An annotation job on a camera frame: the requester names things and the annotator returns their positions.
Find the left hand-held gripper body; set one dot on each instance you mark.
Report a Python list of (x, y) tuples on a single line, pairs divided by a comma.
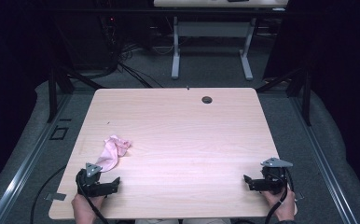
[(91, 183)]

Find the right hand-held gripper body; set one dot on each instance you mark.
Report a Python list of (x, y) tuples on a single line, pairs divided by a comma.
[(274, 177)]

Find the person's left hand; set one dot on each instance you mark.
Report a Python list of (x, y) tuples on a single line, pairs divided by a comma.
[(83, 210)]

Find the person's right hand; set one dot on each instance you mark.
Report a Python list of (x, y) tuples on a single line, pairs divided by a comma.
[(282, 205)]

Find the pink cloth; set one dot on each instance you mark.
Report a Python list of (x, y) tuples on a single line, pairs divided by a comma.
[(111, 154)]

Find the black metal stand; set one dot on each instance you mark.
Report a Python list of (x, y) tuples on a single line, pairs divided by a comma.
[(305, 93), (53, 93)]

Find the white desk with metal legs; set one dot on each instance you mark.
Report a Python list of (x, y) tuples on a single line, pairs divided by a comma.
[(212, 29)]

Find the grey metal table bracket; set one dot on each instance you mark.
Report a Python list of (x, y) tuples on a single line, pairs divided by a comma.
[(55, 196)]

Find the aluminium floor rail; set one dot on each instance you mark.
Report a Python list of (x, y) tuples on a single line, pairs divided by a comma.
[(324, 168), (29, 168)]

